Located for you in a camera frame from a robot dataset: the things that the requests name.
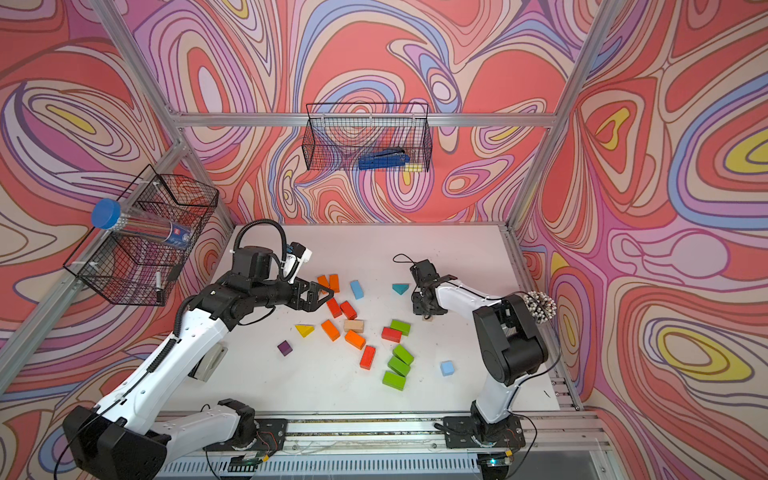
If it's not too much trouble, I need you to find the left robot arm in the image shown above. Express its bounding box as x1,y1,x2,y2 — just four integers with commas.
63,242,333,479

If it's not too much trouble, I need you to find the green block upper row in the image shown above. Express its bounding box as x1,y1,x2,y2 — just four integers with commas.
393,344,414,365

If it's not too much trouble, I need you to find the teal triangle block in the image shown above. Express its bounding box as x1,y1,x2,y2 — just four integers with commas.
392,283,410,295

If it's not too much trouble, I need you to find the red block front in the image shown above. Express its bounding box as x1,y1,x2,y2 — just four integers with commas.
359,345,376,370

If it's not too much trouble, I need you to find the wire basket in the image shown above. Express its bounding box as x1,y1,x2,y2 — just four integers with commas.
302,101,433,172
63,166,219,306

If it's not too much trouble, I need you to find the cup of pencils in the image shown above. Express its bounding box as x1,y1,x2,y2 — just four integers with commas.
520,291,557,324

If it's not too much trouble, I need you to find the grey stapler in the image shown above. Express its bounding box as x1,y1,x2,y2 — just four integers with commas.
188,343,228,382

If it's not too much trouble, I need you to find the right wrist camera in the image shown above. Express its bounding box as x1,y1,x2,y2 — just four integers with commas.
410,259,457,289

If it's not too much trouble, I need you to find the green block lower row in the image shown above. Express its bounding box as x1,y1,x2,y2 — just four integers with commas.
382,371,406,391

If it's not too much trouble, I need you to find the yellow triangle block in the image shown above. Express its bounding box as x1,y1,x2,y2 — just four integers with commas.
295,324,315,338

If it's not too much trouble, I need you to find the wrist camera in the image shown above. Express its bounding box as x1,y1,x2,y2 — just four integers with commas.
281,242,312,284
410,259,457,289

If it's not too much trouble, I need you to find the red block small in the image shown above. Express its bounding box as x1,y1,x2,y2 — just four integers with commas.
381,327,402,343

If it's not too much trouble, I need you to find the red block left pair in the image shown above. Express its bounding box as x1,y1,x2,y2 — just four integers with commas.
326,298,342,318

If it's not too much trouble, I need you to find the light blue long block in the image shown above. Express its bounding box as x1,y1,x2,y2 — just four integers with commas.
350,280,364,300

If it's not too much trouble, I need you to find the left wire basket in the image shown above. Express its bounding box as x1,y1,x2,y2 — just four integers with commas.
63,166,219,306

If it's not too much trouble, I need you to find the red block right pair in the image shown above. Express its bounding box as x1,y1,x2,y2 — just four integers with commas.
340,301,358,320

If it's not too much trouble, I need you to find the blue tool in basket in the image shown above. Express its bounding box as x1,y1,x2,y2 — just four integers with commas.
357,148,410,170

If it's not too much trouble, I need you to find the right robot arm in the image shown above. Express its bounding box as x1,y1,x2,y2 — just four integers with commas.
411,276,556,448

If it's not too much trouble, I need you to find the rear wire basket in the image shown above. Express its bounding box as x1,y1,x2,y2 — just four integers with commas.
302,101,433,172

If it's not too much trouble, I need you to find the green block middle row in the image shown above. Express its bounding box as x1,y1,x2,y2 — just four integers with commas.
388,356,411,377

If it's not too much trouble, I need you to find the clear bottle blue cap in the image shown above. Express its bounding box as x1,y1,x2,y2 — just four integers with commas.
91,199,193,249

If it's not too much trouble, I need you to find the green block row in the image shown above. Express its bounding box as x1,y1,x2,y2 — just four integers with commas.
388,356,411,377
393,344,414,365
382,371,406,391

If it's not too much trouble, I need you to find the green block top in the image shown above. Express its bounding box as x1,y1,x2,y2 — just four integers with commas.
390,319,411,336

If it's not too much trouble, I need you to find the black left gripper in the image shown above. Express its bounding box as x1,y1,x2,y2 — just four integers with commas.
250,274,335,312

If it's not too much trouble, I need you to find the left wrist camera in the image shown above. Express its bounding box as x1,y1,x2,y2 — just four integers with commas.
281,242,312,284

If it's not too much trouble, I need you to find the purple cube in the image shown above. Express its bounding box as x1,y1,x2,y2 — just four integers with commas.
277,341,293,356

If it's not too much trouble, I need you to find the red block pair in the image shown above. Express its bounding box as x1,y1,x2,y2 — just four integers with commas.
340,301,358,320
326,298,342,318

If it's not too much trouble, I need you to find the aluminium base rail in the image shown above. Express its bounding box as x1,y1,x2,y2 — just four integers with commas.
159,411,624,479

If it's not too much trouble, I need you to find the light blue cube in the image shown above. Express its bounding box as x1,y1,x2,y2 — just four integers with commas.
440,360,455,377

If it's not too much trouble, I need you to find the marker in left basket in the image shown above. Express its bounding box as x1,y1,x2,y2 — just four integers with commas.
155,271,165,305

